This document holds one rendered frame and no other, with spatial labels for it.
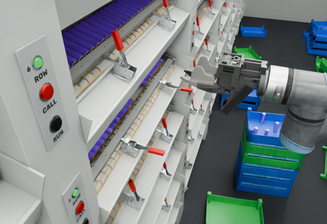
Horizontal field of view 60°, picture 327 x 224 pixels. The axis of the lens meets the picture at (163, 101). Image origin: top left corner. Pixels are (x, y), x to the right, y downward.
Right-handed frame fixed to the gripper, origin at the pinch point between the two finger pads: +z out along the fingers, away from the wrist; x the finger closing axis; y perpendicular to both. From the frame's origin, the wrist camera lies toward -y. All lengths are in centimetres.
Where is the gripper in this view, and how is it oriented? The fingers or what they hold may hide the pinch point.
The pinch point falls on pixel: (186, 77)
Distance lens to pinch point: 78.1
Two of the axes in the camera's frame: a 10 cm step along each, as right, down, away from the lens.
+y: 0.0, -8.2, -5.7
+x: -3.3, 5.4, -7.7
